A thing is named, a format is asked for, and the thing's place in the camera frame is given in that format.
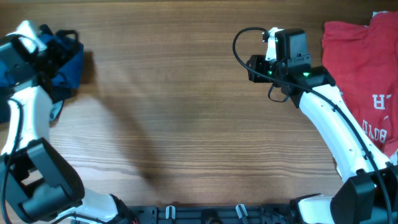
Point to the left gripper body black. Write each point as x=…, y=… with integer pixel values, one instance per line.
x=58, y=58

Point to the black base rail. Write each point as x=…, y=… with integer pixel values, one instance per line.
x=261, y=214

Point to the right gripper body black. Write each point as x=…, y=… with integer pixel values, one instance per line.
x=256, y=69

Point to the red t-shirt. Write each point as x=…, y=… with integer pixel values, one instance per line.
x=363, y=61

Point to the black folded garment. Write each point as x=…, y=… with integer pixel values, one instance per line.
x=3, y=109

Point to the grey camouflage garment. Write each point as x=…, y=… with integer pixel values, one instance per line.
x=56, y=110

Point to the blue t-shirt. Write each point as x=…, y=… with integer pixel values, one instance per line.
x=19, y=66

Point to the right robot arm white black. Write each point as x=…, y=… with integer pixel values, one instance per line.
x=369, y=190

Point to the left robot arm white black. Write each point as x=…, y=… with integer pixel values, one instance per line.
x=36, y=181

